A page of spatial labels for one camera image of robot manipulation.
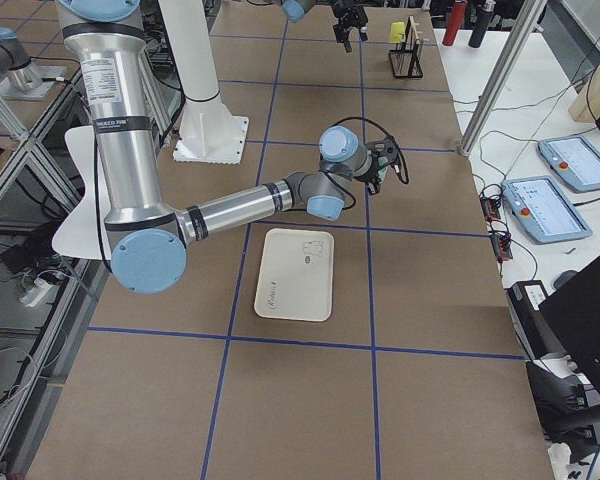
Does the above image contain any near teach pendant tablet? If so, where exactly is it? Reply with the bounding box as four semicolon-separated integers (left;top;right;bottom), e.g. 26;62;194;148
502;176;593;244

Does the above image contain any black laptop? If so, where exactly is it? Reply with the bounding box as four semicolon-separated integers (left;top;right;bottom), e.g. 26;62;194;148
540;255;600;394

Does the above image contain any far teach pendant tablet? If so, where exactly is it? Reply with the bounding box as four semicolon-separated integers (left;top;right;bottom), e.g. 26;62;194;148
538;135;600;193

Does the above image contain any teach pendant tablet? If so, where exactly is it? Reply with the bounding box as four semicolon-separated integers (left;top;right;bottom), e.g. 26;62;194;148
502;176;593;244
538;135;600;193

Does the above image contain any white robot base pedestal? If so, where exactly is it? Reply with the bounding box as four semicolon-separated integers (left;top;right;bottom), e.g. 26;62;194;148
159;0;249;164

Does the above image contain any black wire cup rack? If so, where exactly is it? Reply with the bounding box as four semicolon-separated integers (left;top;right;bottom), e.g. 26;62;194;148
388;15;424;79

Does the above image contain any cream rabbit tray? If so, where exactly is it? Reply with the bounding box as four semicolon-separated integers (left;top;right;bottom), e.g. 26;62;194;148
254;228;334;322

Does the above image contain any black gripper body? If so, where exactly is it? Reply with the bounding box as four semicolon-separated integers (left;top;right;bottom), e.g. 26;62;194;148
330;0;367;26
365;139;401;186

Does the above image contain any yellow cup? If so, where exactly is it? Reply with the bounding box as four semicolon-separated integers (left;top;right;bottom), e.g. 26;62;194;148
389;21;406;44

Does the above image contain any aluminium frame post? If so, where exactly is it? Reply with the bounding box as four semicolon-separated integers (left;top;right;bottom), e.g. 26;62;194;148
458;0;547;157

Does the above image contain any white chair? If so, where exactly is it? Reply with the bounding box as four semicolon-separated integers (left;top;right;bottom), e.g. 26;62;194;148
52;125;111;260

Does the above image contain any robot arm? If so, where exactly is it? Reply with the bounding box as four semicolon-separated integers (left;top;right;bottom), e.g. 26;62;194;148
279;0;368;53
56;1;409;294

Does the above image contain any black bottle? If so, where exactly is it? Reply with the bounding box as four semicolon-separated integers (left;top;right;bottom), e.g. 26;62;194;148
468;0;496;48

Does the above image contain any red bottle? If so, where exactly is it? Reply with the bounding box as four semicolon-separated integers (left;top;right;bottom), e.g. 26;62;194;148
442;0;468;46

